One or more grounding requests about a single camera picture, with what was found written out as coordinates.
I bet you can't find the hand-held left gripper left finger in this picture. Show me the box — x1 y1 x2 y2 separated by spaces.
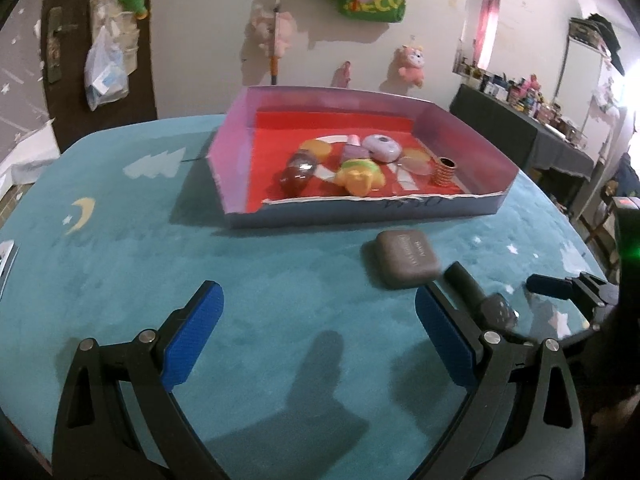
50 281 231 480

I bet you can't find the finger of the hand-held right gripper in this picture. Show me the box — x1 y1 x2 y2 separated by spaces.
560 322 621 350
526 271 622 327

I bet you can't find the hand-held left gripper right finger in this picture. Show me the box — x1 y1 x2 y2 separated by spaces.
405 284 586 480

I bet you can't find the black flashlight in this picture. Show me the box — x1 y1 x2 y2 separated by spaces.
444 261 520 343

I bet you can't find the brown rounded case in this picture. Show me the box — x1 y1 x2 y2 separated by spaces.
362 231 442 290

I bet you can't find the pink cardboard box tray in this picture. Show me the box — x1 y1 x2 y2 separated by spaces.
207 86 520 230

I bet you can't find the clear glass bowl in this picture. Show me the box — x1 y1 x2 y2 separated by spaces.
398 156 433 177

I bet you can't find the green frog toy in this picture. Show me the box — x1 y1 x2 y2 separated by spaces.
334 158 387 197

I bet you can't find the white round donut toy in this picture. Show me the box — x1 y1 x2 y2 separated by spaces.
362 134 404 163

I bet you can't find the small orange disc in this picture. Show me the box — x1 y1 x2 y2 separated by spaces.
299 140 332 161

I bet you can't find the person's right forearm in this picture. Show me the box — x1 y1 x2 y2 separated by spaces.
570 332 640 480

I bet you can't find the black draped table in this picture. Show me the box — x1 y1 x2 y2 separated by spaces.
449 84 596 211

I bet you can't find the red ball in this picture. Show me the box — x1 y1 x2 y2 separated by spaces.
278 166 313 197

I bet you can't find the row of small bottles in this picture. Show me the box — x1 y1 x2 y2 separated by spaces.
457 57 588 143

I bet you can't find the white flat strip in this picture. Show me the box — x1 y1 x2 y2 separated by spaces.
0 240 17 297

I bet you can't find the dark hanging clothing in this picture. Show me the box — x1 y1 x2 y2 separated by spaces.
570 12 627 76

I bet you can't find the pink plush doll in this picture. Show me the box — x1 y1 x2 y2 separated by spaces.
396 45 427 87

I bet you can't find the pink curtain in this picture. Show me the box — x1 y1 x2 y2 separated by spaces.
475 0 502 73

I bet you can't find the clear plastic bag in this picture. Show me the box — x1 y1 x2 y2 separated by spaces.
84 25 130 112

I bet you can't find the dark brown door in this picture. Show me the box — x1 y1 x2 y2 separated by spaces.
40 0 160 153

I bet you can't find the giant orange white pen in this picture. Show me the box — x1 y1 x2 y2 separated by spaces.
269 0 283 86

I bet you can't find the pale pink plush pig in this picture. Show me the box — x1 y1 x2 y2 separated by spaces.
250 10 298 58

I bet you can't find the clear hanging pocket organizer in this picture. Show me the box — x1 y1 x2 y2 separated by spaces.
87 0 143 71

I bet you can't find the metal door handle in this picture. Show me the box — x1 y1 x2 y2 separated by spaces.
45 7 65 84

